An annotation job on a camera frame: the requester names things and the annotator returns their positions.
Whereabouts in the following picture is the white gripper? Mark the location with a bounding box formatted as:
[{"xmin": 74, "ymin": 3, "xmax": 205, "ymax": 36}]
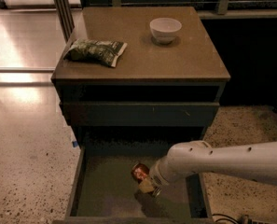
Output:
[{"xmin": 138, "ymin": 162, "xmax": 169, "ymax": 193}]

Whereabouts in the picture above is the red coke can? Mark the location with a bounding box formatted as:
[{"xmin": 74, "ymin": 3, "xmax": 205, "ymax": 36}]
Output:
[{"xmin": 131, "ymin": 162, "xmax": 161, "ymax": 197}]

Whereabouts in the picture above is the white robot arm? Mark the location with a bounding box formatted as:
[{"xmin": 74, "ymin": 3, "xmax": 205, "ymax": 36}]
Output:
[{"xmin": 139, "ymin": 140, "xmax": 277, "ymax": 193}]

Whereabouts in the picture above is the closed top drawer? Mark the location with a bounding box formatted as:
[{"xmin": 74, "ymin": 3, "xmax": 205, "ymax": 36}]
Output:
[{"xmin": 60, "ymin": 102, "xmax": 219, "ymax": 127}]

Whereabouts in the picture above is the dark wooden drawer cabinet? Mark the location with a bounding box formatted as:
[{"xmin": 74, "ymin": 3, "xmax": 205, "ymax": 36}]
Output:
[{"xmin": 51, "ymin": 7, "xmax": 230, "ymax": 145}]

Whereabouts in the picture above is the blue tape piece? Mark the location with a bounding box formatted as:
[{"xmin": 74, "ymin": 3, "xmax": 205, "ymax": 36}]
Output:
[{"xmin": 72, "ymin": 140, "xmax": 78, "ymax": 147}]

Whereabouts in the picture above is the green chip bag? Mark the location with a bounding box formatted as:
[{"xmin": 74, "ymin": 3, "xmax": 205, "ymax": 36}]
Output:
[{"xmin": 64, "ymin": 38, "xmax": 128, "ymax": 68}]

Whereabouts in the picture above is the white ceramic bowl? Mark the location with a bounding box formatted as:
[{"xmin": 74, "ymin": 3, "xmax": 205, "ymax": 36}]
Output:
[{"xmin": 149, "ymin": 18, "xmax": 182, "ymax": 44}]

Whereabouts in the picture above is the black floor cable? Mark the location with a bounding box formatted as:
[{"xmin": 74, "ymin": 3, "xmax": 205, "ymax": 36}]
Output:
[{"xmin": 212, "ymin": 213, "xmax": 277, "ymax": 224}]

